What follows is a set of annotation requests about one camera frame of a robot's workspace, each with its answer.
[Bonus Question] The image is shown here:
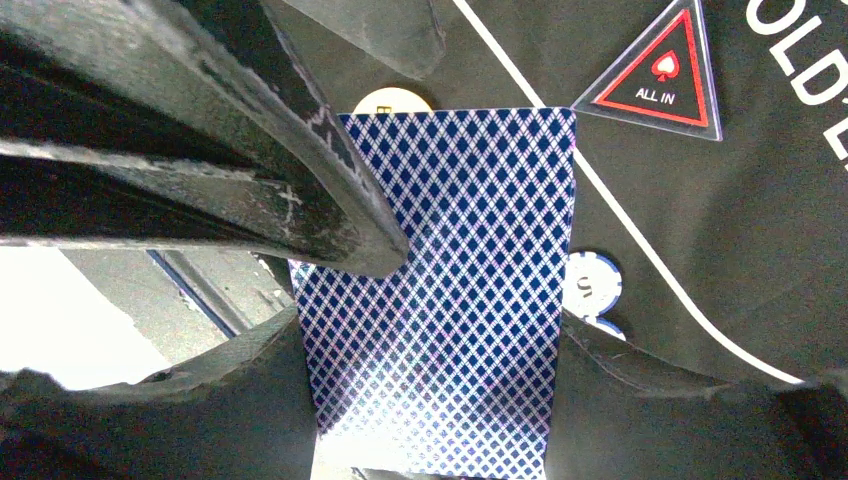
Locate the white blue chip front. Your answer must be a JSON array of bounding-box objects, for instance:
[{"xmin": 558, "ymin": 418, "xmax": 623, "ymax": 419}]
[
  {"xmin": 583, "ymin": 316, "xmax": 627, "ymax": 341},
  {"xmin": 562, "ymin": 251, "xmax": 623, "ymax": 317}
]

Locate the blue playing card deck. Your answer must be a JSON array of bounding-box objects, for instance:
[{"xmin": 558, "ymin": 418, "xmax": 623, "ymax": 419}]
[{"xmin": 293, "ymin": 107, "xmax": 576, "ymax": 479}]

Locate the triangular all-in marker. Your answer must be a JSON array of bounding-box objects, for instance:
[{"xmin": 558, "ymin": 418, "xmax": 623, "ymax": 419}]
[{"xmin": 571, "ymin": 1, "xmax": 723, "ymax": 142}]

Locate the right gripper clear left finger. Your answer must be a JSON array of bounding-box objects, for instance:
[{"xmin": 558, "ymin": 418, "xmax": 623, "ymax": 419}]
[{"xmin": 1, "ymin": 307, "xmax": 317, "ymax": 479}]

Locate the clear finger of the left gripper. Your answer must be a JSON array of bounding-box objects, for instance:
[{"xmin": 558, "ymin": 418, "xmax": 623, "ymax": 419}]
[
  {"xmin": 1, "ymin": 1, "xmax": 409, "ymax": 278},
  {"xmin": 278, "ymin": 0, "xmax": 446, "ymax": 80}
]

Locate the right gripper clear right finger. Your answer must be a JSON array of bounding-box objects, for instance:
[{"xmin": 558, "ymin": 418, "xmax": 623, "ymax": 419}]
[{"xmin": 544, "ymin": 313, "xmax": 847, "ymax": 479}]

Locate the black poker table mat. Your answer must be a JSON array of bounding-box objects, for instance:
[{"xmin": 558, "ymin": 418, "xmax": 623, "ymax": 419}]
[{"xmin": 264, "ymin": 0, "xmax": 848, "ymax": 392}]

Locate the black metal base rail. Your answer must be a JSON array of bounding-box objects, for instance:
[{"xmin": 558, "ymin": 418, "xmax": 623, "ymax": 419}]
[{"xmin": 63, "ymin": 250, "xmax": 293, "ymax": 364}]

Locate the yellow big blind button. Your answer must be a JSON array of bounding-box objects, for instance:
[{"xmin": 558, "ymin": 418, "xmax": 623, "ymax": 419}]
[{"xmin": 352, "ymin": 87, "xmax": 433, "ymax": 114}]

